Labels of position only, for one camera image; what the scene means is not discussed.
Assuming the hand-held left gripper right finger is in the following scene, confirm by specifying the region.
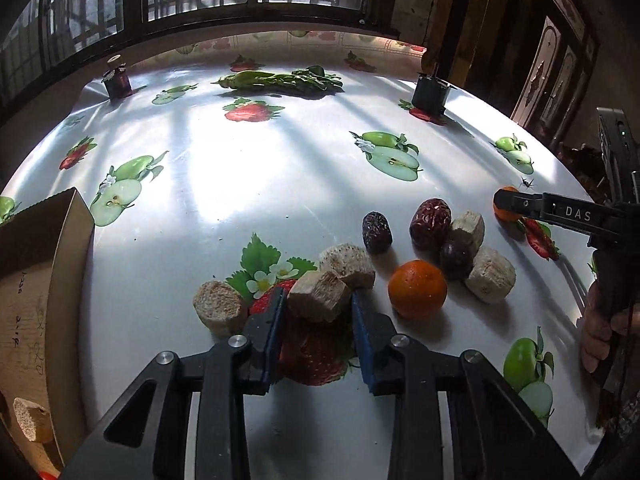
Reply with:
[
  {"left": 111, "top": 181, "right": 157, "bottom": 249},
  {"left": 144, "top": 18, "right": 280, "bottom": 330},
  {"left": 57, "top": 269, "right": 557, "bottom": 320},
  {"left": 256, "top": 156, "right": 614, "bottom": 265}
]
[{"left": 350, "top": 290, "right": 582, "bottom": 480}]

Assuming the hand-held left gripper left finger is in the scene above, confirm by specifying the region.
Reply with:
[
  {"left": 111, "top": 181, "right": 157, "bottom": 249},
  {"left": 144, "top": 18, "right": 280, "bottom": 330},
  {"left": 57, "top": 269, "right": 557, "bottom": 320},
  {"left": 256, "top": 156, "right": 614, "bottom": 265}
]
[{"left": 60, "top": 287, "right": 291, "bottom": 480}]

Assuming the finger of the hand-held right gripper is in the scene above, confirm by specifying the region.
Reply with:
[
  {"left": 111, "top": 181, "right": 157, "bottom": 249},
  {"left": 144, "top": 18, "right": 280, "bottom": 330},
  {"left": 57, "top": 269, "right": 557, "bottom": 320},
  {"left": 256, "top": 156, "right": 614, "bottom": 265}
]
[{"left": 492, "top": 190, "right": 627, "bottom": 239}]

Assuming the beige sugarcane piece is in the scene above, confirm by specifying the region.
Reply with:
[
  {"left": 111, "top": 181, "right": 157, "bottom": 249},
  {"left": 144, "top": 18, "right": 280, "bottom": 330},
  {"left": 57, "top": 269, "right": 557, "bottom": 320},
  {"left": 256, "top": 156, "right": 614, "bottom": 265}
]
[
  {"left": 319, "top": 243, "right": 377, "bottom": 290},
  {"left": 12, "top": 397, "right": 54, "bottom": 444},
  {"left": 465, "top": 246, "right": 517, "bottom": 305},
  {"left": 193, "top": 281, "right": 250, "bottom": 335},
  {"left": 450, "top": 211, "right": 486, "bottom": 257},
  {"left": 287, "top": 270, "right": 353, "bottom": 322}
]

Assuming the orange mandarin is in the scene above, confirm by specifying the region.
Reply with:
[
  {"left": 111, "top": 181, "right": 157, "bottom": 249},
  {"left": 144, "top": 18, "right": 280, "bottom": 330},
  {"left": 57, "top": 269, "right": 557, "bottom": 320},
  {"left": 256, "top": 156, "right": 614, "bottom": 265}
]
[
  {"left": 388, "top": 259, "right": 448, "bottom": 321},
  {"left": 493, "top": 186, "right": 527, "bottom": 224}
]

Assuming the dark wrinkled date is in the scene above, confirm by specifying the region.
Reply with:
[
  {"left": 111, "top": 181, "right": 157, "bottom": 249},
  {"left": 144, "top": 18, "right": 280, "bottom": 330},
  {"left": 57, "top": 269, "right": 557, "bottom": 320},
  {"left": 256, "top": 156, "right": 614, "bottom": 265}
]
[{"left": 362, "top": 211, "right": 394, "bottom": 255}]

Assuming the dark purple plum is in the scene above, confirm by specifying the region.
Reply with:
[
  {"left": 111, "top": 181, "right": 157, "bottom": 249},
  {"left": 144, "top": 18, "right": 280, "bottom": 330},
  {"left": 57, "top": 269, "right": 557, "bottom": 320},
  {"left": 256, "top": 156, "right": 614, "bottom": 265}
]
[{"left": 439, "top": 240, "right": 475, "bottom": 281}]

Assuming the red jujube date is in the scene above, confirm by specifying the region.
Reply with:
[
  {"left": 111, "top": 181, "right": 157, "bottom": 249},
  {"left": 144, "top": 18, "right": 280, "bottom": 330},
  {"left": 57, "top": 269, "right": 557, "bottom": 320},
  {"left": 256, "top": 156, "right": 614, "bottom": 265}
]
[{"left": 409, "top": 198, "right": 453, "bottom": 251}]

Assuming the brown cardboard box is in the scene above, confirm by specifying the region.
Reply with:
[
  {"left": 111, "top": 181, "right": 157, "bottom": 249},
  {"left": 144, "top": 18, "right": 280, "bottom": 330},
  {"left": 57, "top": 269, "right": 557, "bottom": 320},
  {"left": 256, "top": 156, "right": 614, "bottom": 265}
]
[{"left": 0, "top": 187, "right": 96, "bottom": 480}]

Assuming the person's right hand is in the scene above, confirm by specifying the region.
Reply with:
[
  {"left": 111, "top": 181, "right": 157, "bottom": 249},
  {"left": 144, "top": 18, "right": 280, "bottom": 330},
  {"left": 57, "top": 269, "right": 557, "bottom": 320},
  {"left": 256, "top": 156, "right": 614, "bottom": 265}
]
[{"left": 580, "top": 281, "right": 640, "bottom": 376}]

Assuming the carved wooden door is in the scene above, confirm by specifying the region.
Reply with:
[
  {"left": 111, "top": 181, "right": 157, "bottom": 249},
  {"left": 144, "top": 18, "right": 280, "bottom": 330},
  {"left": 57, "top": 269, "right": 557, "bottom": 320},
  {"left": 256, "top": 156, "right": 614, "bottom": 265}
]
[{"left": 510, "top": 0, "right": 601, "bottom": 143}]

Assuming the small black pot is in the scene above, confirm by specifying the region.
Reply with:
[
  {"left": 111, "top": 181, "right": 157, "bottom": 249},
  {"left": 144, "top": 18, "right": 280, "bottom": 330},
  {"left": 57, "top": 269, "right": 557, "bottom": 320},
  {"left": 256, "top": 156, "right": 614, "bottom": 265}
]
[{"left": 412, "top": 73, "right": 452, "bottom": 116}]

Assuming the green leafy vegetable bundle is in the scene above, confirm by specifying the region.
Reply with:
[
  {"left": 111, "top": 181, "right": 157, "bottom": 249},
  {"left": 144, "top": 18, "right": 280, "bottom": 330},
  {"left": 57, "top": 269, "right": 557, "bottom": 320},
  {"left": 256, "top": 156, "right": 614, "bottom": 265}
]
[{"left": 211, "top": 65, "right": 345, "bottom": 96}]

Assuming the dark jar with white cap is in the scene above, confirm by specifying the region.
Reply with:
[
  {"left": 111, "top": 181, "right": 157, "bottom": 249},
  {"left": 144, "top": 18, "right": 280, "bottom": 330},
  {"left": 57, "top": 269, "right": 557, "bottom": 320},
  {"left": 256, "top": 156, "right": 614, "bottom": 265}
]
[{"left": 102, "top": 54, "right": 132, "bottom": 100}]

